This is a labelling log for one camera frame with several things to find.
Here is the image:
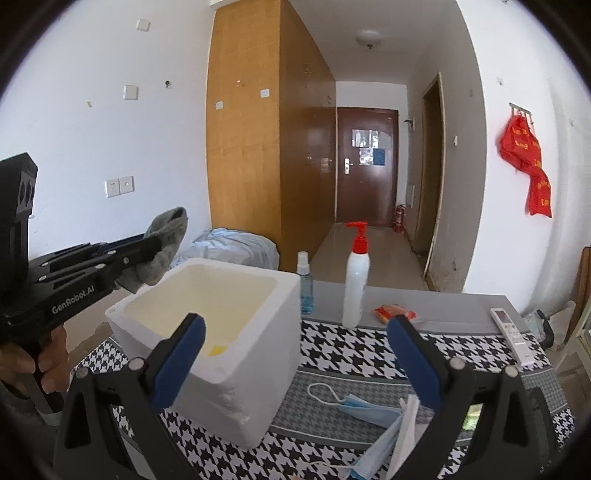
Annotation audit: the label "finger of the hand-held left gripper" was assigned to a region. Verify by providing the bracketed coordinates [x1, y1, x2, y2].
[28, 233, 160, 273]
[37, 249, 162, 292]

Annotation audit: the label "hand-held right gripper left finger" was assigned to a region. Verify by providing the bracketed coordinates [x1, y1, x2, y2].
[53, 313, 218, 480]

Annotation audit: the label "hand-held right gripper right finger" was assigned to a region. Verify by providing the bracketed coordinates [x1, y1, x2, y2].
[387, 315, 559, 480]

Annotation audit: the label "grey cloth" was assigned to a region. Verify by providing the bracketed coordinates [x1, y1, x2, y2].
[130, 207, 190, 294]

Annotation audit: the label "blue face mask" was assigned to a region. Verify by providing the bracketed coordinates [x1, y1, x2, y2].
[307, 382, 402, 430]
[314, 415, 403, 480]

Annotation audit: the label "white foam box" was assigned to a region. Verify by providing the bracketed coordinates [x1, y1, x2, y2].
[105, 257, 303, 449]

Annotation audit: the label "person's left hand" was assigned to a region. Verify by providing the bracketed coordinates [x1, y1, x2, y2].
[0, 323, 72, 398]

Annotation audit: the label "orange snack packet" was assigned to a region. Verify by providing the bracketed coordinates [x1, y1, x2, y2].
[373, 304, 417, 324]

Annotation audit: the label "houndstooth tablecloth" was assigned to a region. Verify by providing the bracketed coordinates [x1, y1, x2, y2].
[69, 281, 578, 480]

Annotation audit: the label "white pump bottle red pump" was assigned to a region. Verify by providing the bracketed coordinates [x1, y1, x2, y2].
[342, 222, 371, 329]

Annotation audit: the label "white remote control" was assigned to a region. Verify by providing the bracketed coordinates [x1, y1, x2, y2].
[489, 307, 536, 368]

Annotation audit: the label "pale blue bedding bundle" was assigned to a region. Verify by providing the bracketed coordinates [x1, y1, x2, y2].
[185, 227, 280, 271]

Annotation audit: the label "blue spray bottle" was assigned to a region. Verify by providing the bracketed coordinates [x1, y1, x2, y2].
[295, 250, 315, 316]

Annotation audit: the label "wooden wardrobe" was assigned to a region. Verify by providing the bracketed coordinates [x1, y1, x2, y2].
[205, 0, 337, 273]

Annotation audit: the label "brown door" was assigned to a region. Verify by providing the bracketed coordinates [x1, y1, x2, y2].
[335, 107, 399, 227]

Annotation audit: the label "wooden boards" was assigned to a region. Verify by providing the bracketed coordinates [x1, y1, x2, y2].
[574, 247, 591, 320]

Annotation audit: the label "long red plastic bag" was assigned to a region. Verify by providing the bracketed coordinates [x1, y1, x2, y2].
[525, 164, 553, 217]

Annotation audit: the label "white double wall socket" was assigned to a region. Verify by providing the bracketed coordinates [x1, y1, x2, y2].
[105, 176, 134, 197]

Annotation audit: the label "wooden side door frame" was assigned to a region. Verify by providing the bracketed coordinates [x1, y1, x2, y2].
[413, 73, 446, 280]

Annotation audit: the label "metal wall hook rack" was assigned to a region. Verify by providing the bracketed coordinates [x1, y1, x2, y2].
[509, 102, 539, 123]

